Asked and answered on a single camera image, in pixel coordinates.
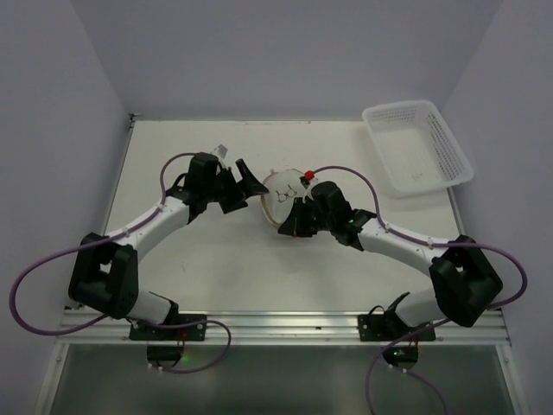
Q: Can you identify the white mesh laundry bag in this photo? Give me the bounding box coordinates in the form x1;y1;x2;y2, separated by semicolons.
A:
261;169;306;227

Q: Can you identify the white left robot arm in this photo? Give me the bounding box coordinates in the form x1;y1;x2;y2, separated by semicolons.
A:
68;152;269;340

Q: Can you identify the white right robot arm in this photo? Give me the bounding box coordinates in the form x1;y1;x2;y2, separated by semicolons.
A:
277;182;503;340

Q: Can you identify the white perforated plastic basket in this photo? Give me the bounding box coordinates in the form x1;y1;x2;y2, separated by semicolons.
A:
362;100;474;197

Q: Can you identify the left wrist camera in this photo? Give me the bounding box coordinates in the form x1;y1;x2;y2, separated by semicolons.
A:
211;144;228;159

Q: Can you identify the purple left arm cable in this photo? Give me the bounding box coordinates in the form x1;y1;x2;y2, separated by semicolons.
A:
8;151;195;336

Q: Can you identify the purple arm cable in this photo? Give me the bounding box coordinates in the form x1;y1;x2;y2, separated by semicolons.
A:
8;151;195;336
313;165;529;312

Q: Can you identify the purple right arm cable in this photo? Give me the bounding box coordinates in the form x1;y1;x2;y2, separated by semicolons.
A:
313;165;529;312

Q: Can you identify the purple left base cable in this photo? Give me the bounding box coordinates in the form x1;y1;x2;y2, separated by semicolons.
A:
146;319;232;374

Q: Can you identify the aluminium mounting rail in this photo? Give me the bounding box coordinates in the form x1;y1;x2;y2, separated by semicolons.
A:
56;311;510;346

